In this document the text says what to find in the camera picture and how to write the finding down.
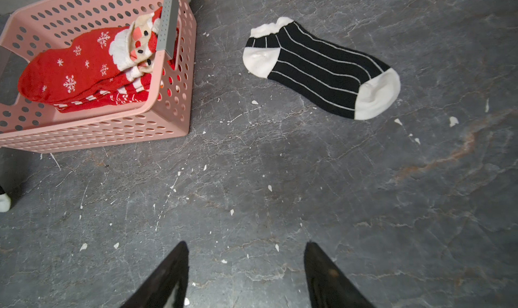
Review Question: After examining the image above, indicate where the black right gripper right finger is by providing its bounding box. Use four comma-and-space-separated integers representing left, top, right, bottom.
304, 241, 374, 308

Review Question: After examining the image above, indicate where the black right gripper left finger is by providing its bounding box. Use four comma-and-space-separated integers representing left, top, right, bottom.
120, 241, 189, 308

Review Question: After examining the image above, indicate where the red snowflake sock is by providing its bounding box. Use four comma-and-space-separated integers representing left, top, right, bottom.
18, 9, 162, 105

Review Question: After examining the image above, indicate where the red white santa sock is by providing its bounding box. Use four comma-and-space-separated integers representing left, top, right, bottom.
54, 73, 152, 113

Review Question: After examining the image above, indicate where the pink plastic basket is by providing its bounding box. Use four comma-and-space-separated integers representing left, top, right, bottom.
1, 0, 197, 154

